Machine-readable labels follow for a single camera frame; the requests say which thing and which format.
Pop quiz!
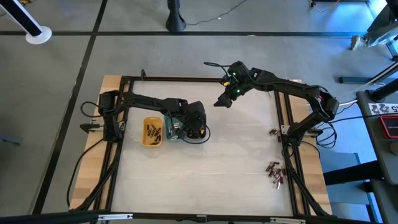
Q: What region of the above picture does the printed marker sheet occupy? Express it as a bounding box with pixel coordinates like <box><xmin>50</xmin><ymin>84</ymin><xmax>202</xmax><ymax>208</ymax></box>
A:
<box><xmin>368</xmin><ymin>102</ymin><xmax>398</xmax><ymax>116</ymax></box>

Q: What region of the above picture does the black floor stand bar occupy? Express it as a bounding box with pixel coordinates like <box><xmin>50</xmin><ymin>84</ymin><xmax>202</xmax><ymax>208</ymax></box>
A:
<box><xmin>338</xmin><ymin>60</ymin><xmax>398</xmax><ymax>85</ymax></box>

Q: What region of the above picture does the black left wrist camera cable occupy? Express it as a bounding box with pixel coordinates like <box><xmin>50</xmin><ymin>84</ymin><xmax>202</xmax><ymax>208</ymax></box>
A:
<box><xmin>180</xmin><ymin>123</ymin><xmax>212</xmax><ymax>146</ymax></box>

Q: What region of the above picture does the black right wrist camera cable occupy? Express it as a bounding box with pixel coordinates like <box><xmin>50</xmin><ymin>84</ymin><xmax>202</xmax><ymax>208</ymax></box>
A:
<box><xmin>203</xmin><ymin>61</ymin><xmax>233</xmax><ymax>78</ymax></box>

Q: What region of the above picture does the yellow plastic bin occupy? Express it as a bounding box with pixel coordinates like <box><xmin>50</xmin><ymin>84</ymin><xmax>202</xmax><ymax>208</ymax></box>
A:
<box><xmin>140</xmin><ymin>116</ymin><xmax>165</xmax><ymax>148</ymax></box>

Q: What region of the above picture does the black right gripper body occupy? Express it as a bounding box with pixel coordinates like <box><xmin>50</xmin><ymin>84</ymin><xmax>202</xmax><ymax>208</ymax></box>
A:
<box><xmin>221</xmin><ymin>60</ymin><xmax>255</xmax><ymax>98</ymax></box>

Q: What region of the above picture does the black right arm cable loop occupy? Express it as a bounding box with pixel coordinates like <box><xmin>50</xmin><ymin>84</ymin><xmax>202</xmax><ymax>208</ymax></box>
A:
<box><xmin>315</xmin><ymin>123</ymin><xmax>338</xmax><ymax>149</ymax></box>

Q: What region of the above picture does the green plastic bin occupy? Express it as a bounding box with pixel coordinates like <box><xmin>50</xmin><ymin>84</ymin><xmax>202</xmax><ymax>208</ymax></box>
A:
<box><xmin>164</xmin><ymin>115</ymin><xmax>185</xmax><ymax>141</ymax></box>

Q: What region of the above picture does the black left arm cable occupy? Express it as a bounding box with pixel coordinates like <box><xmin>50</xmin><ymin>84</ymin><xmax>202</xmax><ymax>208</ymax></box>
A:
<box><xmin>66</xmin><ymin>136</ymin><xmax>103</xmax><ymax>209</ymax></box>

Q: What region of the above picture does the white round stand base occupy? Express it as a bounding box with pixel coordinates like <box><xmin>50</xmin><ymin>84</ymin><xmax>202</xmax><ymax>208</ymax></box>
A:
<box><xmin>25</xmin><ymin>26</ymin><xmax>53</xmax><ymax>45</ymax></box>

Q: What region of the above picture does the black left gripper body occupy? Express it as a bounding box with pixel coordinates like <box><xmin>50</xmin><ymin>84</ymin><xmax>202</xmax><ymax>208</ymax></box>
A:
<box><xmin>177</xmin><ymin>100</ymin><xmax>208</xmax><ymax>140</ymax></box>

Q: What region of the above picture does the red and black device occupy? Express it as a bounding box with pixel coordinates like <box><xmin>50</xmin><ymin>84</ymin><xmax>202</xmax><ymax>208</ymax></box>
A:
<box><xmin>378</xmin><ymin>114</ymin><xmax>398</xmax><ymax>140</ymax></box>

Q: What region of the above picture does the black desk leg bar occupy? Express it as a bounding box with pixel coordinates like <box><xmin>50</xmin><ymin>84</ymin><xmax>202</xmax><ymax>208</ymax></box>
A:
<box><xmin>323</xmin><ymin>161</ymin><xmax>383</xmax><ymax>187</ymax></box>

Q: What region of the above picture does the dark side desk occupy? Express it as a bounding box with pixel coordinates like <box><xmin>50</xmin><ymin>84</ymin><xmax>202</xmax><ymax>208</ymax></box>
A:
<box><xmin>356</xmin><ymin>90</ymin><xmax>398</xmax><ymax>224</ymax></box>

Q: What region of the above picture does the black floor stand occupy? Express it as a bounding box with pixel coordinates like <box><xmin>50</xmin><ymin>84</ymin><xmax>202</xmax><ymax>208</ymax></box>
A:
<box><xmin>165</xmin><ymin>0</ymin><xmax>187</xmax><ymax>33</ymax></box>

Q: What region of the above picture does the black slanted stand pole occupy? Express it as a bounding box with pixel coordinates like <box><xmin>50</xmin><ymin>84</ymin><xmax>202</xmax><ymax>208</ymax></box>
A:
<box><xmin>0</xmin><ymin>0</ymin><xmax>43</xmax><ymax>37</ymax></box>

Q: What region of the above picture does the silver frame bracket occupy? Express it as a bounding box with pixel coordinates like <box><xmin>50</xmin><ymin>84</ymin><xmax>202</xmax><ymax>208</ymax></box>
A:
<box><xmin>269</xmin><ymin>217</ymin><xmax>306</xmax><ymax>224</ymax></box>
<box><xmin>98</xmin><ymin>213</ymin><xmax>134</xmax><ymax>222</ymax></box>

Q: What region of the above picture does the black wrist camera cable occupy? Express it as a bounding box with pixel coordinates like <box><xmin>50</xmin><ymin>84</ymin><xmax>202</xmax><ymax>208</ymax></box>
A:
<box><xmin>180</xmin><ymin>123</ymin><xmax>212</xmax><ymax>146</ymax></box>
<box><xmin>203</xmin><ymin>61</ymin><xmax>233</xmax><ymax>78</ymax></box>

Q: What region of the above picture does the person's shoe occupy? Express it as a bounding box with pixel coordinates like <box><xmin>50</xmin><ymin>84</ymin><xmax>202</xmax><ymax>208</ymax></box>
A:
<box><xmin>350</xmin><ymin>34</ymin><xmax>364</xmax><ymax>51</ymax></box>

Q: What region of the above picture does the yellow floor cable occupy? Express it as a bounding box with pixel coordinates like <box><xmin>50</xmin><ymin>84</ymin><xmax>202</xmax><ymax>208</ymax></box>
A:
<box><xmin>307</xmin><ymin>0</ymin><xmax>341</xmax><ymax>13</ymax></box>

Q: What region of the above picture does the thin black floor cable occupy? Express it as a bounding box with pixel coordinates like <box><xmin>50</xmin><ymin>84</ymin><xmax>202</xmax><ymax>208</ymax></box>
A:
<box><xmin>185</xmin><ymin>0</ymin><xmax>249</xmax><ymax>26</ymax></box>

